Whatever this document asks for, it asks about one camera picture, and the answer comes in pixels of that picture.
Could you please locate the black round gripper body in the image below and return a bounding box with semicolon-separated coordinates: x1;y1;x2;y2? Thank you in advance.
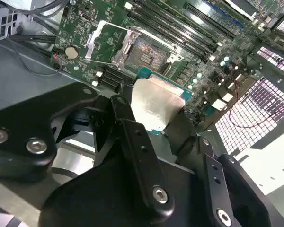
39;104;213;227

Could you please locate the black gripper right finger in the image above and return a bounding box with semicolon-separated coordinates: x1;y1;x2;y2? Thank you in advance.
178;107;284;227

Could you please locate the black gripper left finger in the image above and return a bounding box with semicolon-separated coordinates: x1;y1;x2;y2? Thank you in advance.
0;81;176;223

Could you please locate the metal socket cover frame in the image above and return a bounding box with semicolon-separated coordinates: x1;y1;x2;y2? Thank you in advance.
84;20;139;70

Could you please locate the silver CPU with green edge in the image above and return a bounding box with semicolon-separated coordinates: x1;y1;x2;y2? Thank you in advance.
129;67;195;137

